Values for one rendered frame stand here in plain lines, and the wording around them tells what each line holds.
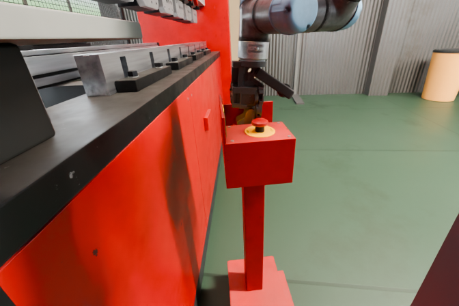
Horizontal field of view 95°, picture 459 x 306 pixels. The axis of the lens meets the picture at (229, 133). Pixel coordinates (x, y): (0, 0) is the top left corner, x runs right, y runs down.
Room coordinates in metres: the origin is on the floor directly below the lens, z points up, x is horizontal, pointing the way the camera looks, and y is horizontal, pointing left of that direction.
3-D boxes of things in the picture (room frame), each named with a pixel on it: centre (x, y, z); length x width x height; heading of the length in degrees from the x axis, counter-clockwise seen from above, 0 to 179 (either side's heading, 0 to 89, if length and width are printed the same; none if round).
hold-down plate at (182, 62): (1.09, 0.22, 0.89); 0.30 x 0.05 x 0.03; 176
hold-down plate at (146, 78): (0.69, 0.24, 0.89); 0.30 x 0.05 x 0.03; 176
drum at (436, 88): (3.04, -3.14, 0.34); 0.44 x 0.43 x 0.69; 82
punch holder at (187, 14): (1.46, 0.25, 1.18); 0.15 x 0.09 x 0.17; 176
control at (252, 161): (0.51, -0.06, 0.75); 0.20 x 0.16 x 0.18; 3
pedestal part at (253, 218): (0.51, -0.06, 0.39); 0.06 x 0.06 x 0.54; 3
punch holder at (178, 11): (1.26, 0.26, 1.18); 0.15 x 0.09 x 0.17; 176
